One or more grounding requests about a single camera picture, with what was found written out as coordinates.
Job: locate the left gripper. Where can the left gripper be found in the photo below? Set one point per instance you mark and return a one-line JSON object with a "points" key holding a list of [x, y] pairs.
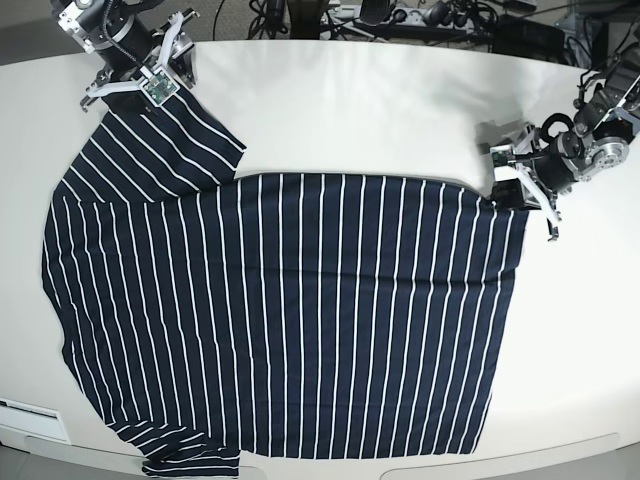
{"points": [[518, 186]]}

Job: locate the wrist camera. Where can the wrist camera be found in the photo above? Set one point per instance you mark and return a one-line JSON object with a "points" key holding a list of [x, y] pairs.
{"points": [[502, 155], [159, 88]]}

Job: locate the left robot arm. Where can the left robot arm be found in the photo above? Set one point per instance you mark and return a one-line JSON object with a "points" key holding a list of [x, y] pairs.
{"points": [[548, 160]]}

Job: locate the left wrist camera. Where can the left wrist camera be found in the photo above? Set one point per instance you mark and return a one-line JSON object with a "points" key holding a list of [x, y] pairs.
{"points": [[502, 155]]}

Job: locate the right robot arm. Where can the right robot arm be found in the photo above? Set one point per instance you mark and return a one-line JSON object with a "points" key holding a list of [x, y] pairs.
{"points": [[78, 19]]}

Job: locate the navy white striped T-shirt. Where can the navy white striped T-shirt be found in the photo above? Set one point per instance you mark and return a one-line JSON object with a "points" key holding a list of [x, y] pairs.
{"points": [[295, 315]]}

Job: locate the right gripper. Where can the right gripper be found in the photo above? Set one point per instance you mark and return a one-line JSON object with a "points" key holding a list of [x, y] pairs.
{"points": [[132, 53]]}

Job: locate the white power strip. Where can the white power strip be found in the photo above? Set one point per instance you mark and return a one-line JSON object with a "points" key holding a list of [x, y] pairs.
{"points": [[422, 18]]}

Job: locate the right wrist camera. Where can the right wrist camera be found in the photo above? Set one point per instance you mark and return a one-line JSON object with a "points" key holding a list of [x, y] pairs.
{"points": [[159, 88]]}

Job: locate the black box on floor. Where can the black box on floor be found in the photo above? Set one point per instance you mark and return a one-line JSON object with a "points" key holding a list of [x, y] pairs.
{"points": [[525, 38]]}

